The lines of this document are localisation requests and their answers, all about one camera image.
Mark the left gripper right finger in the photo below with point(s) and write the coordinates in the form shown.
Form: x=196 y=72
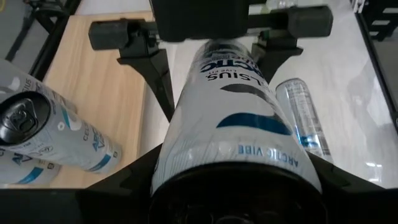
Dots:
x=335 y=177

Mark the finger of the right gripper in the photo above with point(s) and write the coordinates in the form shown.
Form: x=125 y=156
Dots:
x=273 y=53
x=155 y=71

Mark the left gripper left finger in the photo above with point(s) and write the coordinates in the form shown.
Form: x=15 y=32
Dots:
x=136 y=177

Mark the white Celsius Arctic Vibe can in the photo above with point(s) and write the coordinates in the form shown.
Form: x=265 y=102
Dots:
x=25 y=171
x=298 y=105
x=230 y=102
x=62 y=140
x=28 y=84

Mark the wooden tray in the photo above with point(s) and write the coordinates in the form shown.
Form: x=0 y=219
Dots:
x=102 y=77

